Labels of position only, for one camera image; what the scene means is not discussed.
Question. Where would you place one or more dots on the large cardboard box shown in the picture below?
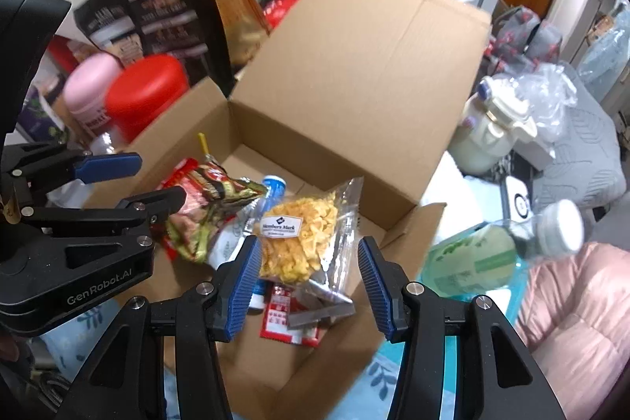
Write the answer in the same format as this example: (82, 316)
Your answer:
(344, 80)

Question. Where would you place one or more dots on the blue white can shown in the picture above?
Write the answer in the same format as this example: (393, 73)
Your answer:
(273, 186)

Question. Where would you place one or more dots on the white jug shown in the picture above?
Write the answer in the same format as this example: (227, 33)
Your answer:
(477, 139)

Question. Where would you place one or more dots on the pink blanket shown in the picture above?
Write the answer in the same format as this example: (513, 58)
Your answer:
(576, 326)

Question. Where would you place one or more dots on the grey cushion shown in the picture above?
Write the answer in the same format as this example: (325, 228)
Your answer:
(585, 164)

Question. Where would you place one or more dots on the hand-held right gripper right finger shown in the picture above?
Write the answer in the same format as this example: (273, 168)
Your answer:
(376, 292)

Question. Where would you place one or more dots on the clear plastic bag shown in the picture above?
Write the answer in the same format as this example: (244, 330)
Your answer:
(546, 90)

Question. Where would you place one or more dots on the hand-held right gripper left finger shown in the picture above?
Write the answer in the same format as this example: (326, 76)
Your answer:
(241, 292)

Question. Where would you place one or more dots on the pink lid jar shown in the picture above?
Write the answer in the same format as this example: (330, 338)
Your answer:
(91, 90)

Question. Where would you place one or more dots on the black printed box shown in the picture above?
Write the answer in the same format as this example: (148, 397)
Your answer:
(162, 16)

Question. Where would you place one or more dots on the gold green nut packet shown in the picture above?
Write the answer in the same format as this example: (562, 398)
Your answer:
(221, 193)

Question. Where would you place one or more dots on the bluish plastic bag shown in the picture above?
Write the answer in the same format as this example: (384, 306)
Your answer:
(605, 51)

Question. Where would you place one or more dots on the clear bag of waffle crisps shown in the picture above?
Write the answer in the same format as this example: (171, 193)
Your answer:
(300, 238)

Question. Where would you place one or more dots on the yellow stick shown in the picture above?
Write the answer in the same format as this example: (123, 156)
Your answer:
(203, 144)

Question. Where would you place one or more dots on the yellow snack bag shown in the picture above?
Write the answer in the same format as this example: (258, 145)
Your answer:
(241, 16)

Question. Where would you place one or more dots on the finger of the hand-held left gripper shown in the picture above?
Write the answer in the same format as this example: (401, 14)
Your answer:
(108, 166)
(147, 208)

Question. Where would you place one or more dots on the red lid jar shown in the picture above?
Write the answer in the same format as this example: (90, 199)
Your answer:
(147, 95)

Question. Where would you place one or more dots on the small red white-label packet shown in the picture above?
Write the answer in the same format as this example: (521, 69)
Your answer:
(280, 316)

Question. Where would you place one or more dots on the green bottle with white cap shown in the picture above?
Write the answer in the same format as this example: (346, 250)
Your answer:
(467, 262)

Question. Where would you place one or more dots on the grey red floral cloth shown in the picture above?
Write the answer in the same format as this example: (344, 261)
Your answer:
(526, 36)

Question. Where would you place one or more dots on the red bag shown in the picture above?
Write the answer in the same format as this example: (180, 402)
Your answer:
(285, 9)

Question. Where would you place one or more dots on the blue floral tablecloth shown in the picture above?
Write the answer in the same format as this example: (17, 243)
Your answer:
(379, 383)

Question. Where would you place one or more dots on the purple label jar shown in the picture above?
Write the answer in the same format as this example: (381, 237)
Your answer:
(42, 105)

